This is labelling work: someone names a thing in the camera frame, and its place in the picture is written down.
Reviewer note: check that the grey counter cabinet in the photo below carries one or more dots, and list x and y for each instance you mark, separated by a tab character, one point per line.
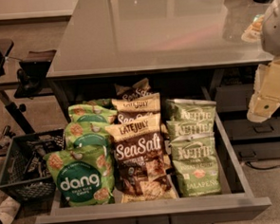
181	46

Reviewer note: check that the rear green kettle bag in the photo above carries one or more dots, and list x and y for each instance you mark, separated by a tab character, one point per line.
191	110

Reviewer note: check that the green dang bag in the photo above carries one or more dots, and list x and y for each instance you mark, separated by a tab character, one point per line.
80	134
91	112
83	175

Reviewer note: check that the open grey top drawer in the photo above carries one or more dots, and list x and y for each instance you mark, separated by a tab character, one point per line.
235	203

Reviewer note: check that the black plastic crate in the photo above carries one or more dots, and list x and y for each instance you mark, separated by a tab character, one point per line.
25	176

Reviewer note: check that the rear green dang bag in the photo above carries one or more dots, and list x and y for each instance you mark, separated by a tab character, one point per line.
91	112

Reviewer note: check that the middle green kettle bag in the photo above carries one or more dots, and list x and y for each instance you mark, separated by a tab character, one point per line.
187	128

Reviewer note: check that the middle green dang bag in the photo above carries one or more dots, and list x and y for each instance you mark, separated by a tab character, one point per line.
80	134

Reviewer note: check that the brown sea salt bag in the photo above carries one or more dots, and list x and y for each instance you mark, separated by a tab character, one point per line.
141	107
139	151
140	89

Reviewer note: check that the front green kettle jalapeno bag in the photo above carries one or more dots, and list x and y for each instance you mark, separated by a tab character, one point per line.
195	162

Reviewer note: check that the black stool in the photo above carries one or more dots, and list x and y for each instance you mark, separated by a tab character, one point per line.
33	72

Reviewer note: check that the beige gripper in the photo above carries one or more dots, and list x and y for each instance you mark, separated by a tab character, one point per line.
276	29

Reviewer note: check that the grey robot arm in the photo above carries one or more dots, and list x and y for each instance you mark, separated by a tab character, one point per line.
270	29

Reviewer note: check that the front green dang bag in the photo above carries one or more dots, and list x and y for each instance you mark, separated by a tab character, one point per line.
83	175

